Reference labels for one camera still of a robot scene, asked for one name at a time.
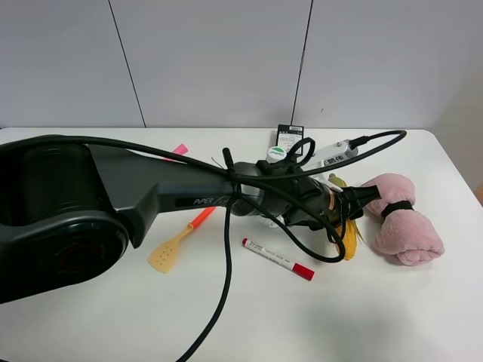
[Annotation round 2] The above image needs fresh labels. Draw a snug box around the black elastic band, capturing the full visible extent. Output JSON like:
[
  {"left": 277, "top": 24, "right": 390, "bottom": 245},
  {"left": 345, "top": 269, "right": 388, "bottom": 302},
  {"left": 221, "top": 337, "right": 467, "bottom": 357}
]
[{"left": 380, "top": 201, "right": 413, "bottom": 219}]

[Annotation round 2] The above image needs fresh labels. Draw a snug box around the pink toy saucepan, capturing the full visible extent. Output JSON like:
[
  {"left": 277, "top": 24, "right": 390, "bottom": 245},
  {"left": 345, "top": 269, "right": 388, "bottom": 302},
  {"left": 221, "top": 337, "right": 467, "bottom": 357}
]
[{"left": 171, "top": 143, "right": 189, "bottom": 155}]

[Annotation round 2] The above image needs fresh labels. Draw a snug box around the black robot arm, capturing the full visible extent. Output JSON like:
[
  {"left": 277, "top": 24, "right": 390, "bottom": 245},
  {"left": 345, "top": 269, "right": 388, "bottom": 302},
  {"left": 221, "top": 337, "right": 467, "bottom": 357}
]
[{"left": 1, "top": 135, "right": 380, "bottom": 303}]

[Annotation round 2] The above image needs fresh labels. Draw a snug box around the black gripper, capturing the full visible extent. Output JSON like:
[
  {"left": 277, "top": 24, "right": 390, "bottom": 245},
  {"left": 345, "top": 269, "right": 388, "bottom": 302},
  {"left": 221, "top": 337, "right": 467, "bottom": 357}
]
[{"left": 285, "top": 177, "right": 380, "bottom": 229}]

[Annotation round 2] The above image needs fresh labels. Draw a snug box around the toy corn cob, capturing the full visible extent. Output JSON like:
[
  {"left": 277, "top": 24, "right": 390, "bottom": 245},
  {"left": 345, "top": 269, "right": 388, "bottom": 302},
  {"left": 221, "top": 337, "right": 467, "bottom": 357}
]
[{"left": 328, "top": 173, "right": 363, "bottom": 261}]

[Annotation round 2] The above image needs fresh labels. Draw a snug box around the red white marker pen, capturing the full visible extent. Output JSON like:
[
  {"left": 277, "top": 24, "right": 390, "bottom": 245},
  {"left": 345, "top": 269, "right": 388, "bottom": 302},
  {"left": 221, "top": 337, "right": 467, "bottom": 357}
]
[{"left": 241, "top": 238, "right": 315, "bottom": 281}]

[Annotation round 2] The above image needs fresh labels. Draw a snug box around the clear water bottle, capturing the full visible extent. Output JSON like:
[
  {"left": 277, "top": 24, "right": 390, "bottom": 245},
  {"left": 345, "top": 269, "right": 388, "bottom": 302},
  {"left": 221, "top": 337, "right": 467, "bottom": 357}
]
[{"left": 262, "top": 146, "right": 287, "bottom": 229}]

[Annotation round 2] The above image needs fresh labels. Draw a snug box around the rolled pink towel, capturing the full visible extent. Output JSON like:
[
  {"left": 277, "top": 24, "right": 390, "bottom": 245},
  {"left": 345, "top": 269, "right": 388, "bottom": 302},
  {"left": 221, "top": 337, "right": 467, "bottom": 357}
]
[{"left": 363, "top": 173, "right": 445, "bottom": 266}]

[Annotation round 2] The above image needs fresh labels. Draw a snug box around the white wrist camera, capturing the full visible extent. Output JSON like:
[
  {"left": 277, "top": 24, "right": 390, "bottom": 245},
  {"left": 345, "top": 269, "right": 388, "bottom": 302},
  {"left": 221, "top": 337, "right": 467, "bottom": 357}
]
[{"left": 302, "top": 140, "right": 358, "bottom": 171}]

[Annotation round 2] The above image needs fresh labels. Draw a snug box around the yellow orange toy spatula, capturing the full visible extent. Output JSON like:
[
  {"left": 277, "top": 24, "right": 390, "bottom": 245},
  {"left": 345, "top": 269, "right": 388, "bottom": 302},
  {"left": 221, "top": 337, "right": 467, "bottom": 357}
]
[{"left": 147, "top": 207, "right": 216, "bottom": 274}]

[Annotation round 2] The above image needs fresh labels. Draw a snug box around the black carton box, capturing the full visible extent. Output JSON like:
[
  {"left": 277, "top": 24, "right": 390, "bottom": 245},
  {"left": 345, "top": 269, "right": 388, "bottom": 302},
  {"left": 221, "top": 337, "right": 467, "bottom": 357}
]
[{"left": 275, "top": 124, "right": 304, "bottom": 152}]

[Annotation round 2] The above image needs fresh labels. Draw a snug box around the black cable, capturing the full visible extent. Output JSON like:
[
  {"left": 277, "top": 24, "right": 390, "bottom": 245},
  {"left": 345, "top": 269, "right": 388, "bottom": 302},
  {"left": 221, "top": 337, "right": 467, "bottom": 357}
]
[{"left": 78, "top": 130, "right": 408, "bottom": 362}]

